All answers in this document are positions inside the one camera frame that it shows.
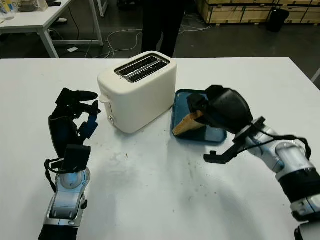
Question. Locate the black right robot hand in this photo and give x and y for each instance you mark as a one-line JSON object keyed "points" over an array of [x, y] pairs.
{"points": [[227, 110]]}

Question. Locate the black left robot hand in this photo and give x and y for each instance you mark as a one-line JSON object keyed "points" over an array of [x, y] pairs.
{"points": [[62, 125]]}

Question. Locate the brown slice of bread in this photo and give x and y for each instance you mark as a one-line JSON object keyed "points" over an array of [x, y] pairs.
{"points": [[185, 125]]}

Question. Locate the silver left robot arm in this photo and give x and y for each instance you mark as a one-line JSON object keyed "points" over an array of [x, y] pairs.
{"points": [[66, 200]]}

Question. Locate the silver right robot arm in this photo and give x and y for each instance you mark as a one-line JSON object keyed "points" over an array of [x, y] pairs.
{"points": [[292, 162]]}

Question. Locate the blue plastic tray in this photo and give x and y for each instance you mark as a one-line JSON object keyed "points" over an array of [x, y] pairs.
{"points": [[200, 136]]}

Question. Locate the cream white two-slot toaster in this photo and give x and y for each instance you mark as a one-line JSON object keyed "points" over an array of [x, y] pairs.
{"points": [[140, 100]]}

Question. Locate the white paper sheet on floor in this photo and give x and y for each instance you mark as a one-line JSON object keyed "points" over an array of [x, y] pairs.
{"points": [[72, 49]]}

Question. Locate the stacked wooden crates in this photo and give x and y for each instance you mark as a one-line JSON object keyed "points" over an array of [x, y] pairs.
{"points": [[250, 11]]}

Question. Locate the black waste bin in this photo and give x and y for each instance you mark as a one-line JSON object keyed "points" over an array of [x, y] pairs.
{"points": [[277, 20]]}

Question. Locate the person in dark clothes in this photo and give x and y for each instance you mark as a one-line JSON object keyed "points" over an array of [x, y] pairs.
{"points": [[160, 25]]}

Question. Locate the white desk with metal legs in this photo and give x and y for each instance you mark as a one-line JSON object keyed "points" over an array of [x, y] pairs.
{"points": [[32, 17]]}

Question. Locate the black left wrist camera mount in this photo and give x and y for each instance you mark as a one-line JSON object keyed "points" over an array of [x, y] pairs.
{"points": [[76, 158]]}

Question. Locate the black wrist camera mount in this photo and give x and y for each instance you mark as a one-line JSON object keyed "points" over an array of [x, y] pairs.
{"points": [[76, 158], [220, 157]]}

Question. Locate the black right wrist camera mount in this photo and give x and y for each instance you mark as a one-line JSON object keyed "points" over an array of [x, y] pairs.
{"points": [[220, 157]]}

